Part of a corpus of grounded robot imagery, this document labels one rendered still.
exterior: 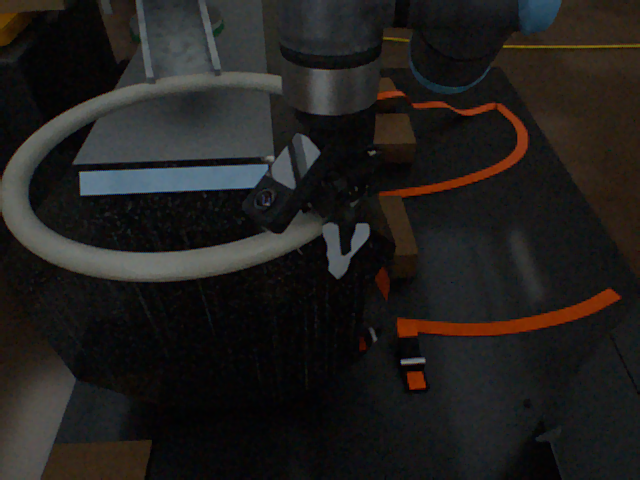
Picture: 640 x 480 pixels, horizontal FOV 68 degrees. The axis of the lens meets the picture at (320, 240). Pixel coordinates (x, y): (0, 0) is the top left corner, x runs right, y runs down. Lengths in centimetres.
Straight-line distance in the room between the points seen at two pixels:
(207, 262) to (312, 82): 20
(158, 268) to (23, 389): 119
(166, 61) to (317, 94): 57
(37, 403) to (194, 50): 108
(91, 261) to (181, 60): 52
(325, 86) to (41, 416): 134
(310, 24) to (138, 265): 28
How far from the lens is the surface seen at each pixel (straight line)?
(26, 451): 156
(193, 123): 91
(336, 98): 42
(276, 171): 46
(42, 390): 163
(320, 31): 40
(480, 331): 158
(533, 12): 41
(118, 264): 51
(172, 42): 100
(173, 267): 49
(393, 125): 219
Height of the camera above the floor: 127
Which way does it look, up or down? 46 degrees down
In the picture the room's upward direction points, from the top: straight up
